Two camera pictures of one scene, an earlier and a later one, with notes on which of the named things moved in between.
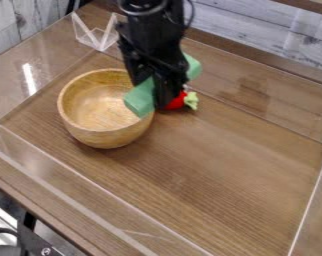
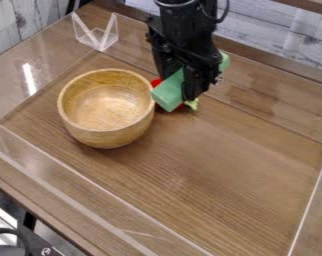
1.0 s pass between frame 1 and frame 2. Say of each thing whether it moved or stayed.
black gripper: moved
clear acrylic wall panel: stayed
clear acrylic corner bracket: stayed
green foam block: moved
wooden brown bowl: stayed
